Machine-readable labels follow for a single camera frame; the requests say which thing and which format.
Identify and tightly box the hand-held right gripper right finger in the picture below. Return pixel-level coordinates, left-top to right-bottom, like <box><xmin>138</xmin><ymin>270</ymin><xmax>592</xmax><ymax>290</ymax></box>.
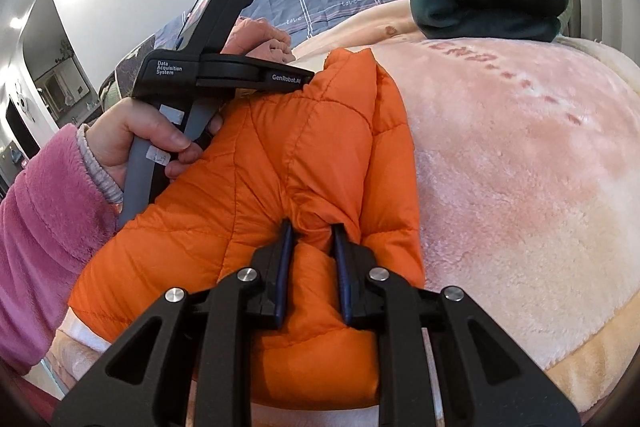
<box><xmin>332</xmin><ymin>224</ymin><xmax>583</xmax><ymax>427</ymax></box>

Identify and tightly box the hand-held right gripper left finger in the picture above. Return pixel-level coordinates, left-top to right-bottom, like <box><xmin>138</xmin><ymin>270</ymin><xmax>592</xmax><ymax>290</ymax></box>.
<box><xmin>50</xmin><ymin>219</ymin><xmax>296</xmax><ymax>427</ymax></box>

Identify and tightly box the orange puffer jacket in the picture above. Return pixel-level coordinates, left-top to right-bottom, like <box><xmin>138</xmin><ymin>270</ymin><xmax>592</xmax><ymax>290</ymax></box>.
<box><xmin>67</xmin><ymin>47</ymin><xmax>426</xmax><ymax>410</ymax></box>

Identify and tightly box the person's left forearm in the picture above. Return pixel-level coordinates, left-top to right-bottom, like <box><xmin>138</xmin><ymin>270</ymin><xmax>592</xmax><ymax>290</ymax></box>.
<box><xmin>0</xmin><ymin>122</ymin><xmax>126</xmax><ymax>375</ymax></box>

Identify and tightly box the person's left hand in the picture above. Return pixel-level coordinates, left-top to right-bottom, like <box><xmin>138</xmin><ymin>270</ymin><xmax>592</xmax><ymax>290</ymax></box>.
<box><xmin>87</xmin><ymin>96</ymin><xmax>226</xmax><ymax>198</ymax></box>

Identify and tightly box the dark patterned cloth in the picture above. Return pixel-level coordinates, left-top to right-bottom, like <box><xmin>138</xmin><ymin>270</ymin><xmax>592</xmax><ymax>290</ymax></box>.
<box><xmin>97</xmin><ymin>34</ymin><xmax>161</xmax><ymax>112</ymax></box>

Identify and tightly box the pink fleece blanket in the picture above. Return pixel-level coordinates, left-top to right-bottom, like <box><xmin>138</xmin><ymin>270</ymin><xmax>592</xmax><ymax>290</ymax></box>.
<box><xmin>50</xmin><ymin>2</ymin><xmax>640</xmax><ymax>427</ymax></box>

